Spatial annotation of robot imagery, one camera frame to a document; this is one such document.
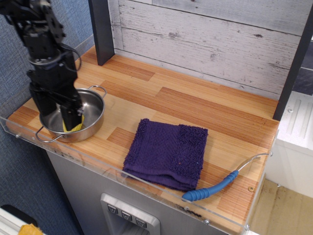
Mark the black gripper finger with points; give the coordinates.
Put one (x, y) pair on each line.
(45, 104)
(72, 116)

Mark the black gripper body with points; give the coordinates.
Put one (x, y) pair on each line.
(57, 76)

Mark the yellow toy corn cob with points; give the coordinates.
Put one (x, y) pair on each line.
(74, 129)

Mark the small steel pot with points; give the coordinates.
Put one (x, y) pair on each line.
(93, 112)

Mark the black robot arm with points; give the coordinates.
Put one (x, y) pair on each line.
(37, 26)

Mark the purple folded towel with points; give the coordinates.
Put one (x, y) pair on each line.
(165, 154)

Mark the silver dispenser button panel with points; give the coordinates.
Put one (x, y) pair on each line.
(125, 219)

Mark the clear acrylic guard rail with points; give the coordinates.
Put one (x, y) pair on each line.
(89, 168)

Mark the dark right frame post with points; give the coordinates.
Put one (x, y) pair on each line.
(295, 67)

